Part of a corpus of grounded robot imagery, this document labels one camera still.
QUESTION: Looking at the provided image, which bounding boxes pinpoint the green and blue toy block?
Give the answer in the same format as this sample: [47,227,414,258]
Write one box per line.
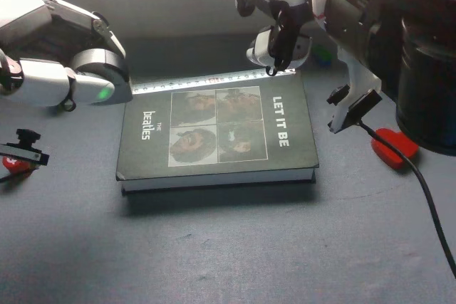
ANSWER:
[312,44,334,67]

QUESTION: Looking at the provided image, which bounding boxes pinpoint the black hardcover book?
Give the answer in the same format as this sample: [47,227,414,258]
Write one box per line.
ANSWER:
[115,70,321,196]

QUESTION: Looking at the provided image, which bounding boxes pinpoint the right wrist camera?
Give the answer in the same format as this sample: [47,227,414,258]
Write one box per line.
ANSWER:
[326,83,384,135]

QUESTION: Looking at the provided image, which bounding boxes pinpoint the grey tape measure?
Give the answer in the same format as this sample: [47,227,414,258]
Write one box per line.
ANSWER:
[70,48,297,105]

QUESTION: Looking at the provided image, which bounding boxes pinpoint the black camera cable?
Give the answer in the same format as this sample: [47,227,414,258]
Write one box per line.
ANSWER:
[0,167,36,184]
[358,120,456,281]

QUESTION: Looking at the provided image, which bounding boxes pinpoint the grey table cloth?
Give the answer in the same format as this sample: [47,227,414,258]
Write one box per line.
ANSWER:
[0,33,456,304]

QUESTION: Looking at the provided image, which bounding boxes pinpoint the red heart block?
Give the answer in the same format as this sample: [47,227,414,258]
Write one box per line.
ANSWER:
[370,127,420,171]

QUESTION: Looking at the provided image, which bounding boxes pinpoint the red cylinder block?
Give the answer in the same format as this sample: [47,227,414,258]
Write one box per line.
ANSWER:
[1,154,36,176]

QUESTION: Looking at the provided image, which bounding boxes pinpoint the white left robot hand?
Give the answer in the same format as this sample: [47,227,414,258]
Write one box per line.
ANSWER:
[0,0,131,112]

